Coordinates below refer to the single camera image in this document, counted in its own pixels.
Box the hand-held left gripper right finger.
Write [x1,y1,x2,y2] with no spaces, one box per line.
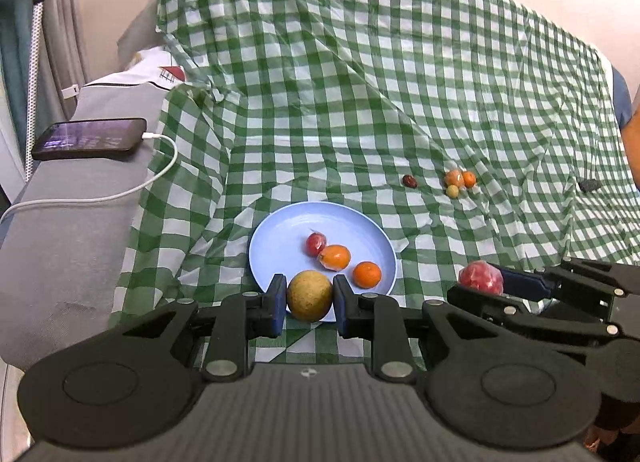
[332,275,576,384]

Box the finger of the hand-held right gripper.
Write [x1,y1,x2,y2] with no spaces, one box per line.
[447,285,621,343]
[500,257,640,323]

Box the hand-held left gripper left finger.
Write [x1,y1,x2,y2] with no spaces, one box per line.
[90,275,287,384]

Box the red fruit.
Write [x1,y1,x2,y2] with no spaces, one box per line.
[305,231,328,258]
[458,260,505,295]

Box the light blue plate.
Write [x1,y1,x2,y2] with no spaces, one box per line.
[248,201,398,324]

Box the person's right forearm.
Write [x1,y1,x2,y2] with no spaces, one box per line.
[612,67,640,188]

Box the green checked tablecloth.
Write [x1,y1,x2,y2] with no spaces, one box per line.
[107,0,631,373]

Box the grey cushion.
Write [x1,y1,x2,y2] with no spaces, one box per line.
[0,82,171,373]

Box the black smartphone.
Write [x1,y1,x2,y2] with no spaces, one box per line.
[31,118,148,161]

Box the white printed bag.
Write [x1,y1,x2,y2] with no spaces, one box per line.
[87,47,188,90]

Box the white dotted pole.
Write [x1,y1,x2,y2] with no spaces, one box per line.
[25,0,48,178]

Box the grey curtain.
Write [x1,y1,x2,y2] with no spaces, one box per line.
[42,0,91,88]

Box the teal curtain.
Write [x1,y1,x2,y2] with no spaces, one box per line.
[0,0,38,108]

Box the white charging cable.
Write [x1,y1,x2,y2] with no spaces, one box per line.
[0,132,178,223]

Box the white door frame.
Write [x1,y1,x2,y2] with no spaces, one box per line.
[0,112,31,193]

